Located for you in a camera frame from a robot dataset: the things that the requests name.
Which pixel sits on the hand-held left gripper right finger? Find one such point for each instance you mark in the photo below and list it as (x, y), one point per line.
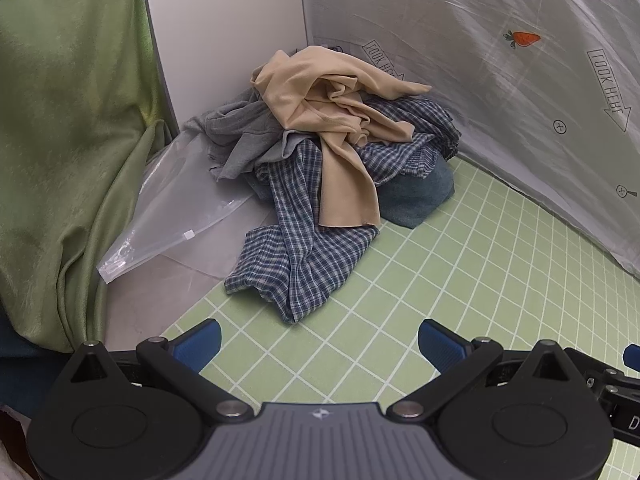
(441, 345)

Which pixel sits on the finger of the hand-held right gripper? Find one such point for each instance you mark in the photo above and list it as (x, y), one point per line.
(632, 356)

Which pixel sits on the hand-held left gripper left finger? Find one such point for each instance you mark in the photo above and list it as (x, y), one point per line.
(197, 344)

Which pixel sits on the beige garment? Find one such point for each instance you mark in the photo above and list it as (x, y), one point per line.
(345, 185)

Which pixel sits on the green grid mat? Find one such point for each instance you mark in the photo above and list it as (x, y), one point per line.
(450, 270)

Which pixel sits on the blue plaid shirt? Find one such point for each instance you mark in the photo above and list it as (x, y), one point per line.
(300, 260)

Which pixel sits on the clear plastic bag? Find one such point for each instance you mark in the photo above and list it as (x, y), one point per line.
(175, 205)

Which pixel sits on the blue-grey sweater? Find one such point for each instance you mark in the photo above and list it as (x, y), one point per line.
(420, 195)

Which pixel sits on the dark cloth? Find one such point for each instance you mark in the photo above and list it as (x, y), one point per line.
(22, 365)

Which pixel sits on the crumpled grey garment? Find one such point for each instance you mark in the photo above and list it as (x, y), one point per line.
(240, 135)

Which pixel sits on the green curtain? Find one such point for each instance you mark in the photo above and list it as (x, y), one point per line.
(60, 135)

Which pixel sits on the white printed sheet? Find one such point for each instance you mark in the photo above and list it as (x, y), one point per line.
(450, 60)

